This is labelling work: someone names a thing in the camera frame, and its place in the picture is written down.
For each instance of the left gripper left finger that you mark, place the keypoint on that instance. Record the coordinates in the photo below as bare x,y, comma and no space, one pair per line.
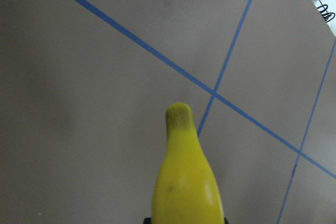
147,220

